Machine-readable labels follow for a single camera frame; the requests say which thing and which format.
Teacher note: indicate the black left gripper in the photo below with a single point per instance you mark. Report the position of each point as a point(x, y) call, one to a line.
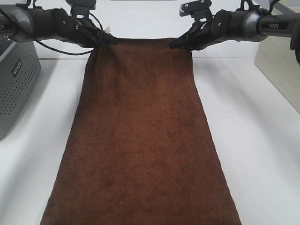
point(80, 31)

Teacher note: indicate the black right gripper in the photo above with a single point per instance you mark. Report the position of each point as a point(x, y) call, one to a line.
point(203, 35)

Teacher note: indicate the brown towel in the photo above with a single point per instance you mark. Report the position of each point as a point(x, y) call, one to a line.
point(140, 151)

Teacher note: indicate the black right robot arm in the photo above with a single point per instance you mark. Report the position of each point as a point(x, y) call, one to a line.
point(254, 25)

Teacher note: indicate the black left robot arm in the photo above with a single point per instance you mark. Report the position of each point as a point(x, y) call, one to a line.
point(23, 24)

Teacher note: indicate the white towel label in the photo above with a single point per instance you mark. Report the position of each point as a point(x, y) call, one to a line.
point(108, 30)

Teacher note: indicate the grey perforated plastic basket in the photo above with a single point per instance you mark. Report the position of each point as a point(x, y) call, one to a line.
point(19, 71)

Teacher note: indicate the beige fabric storage box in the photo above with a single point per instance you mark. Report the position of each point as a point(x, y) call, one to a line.
point(277, 62)

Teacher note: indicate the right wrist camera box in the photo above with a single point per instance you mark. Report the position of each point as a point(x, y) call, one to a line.
point(193, 7)

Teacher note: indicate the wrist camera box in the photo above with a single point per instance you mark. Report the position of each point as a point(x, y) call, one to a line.
point(81, 8)
point(193, 7)

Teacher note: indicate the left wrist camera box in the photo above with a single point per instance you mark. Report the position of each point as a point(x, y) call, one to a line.
point(81, 8)

